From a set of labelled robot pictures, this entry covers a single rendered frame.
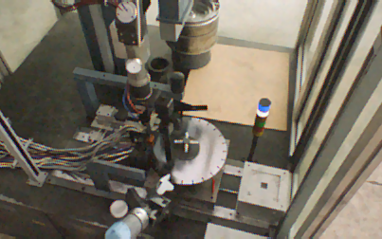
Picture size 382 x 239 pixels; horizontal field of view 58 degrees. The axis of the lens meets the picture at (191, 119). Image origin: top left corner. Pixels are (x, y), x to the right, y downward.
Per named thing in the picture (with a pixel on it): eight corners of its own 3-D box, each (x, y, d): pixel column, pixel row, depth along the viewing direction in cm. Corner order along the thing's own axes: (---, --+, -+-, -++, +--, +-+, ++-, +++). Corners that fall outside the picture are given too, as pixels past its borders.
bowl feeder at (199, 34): (221, 45, 214) (226, -8, 186) (210, 80, 195) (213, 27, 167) (173, 38, 218) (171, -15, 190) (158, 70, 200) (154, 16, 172)
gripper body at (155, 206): (166, 215, 129) (150, 232, 118) (147, 204, 131) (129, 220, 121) (172, 198, 126) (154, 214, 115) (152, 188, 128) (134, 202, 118)
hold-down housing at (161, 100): (175, 128, 132) (173, 92, 116) (170, 138, 129) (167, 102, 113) (162, 124, 133) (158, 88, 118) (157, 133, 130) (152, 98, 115)
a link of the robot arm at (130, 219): (103, 250, 107) (101, 227, 105) (123, 232, 117) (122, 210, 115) (124, 257, 104) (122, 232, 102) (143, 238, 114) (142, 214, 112)
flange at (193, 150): (194, 134, 146) (194, 130, 144) (204, 155, 139) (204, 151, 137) (169, 141, 143) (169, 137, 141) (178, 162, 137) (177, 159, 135)
